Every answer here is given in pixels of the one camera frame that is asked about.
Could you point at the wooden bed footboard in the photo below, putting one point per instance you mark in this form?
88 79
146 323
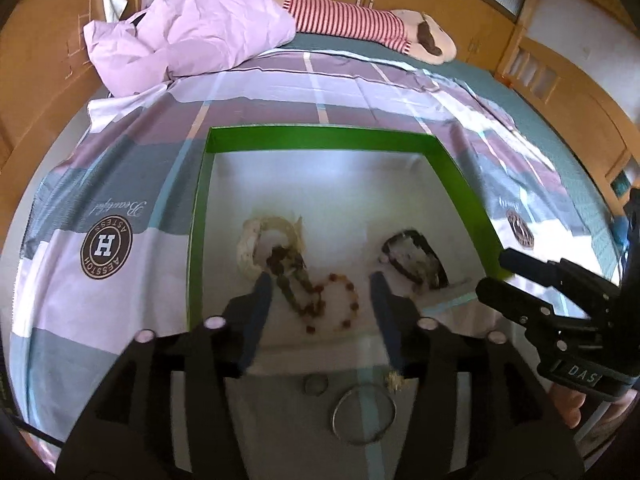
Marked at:
560 85

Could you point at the silver bangle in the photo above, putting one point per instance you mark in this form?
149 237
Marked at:
334 417

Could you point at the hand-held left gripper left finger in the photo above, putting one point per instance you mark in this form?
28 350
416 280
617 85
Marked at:
257 315

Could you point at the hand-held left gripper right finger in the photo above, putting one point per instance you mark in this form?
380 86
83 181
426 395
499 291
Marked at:
384 310

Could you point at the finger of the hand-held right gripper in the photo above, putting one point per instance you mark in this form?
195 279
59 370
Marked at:
520 307
550 267

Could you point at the wooden headboard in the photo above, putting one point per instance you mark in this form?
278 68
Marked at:
40 60

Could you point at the striped plush toy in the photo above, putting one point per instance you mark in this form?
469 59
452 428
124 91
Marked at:
345 20

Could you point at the green mattress cover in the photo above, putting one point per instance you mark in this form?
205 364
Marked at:
565 160

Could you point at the plaid printed bed sheet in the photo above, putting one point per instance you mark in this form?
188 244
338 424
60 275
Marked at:
100 185

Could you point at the person's right hand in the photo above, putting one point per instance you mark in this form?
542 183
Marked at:
570 405

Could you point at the green cardboard box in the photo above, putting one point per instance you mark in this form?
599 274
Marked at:
325 185

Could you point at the pink crumpled blanket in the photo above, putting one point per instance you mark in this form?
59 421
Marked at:
200 35

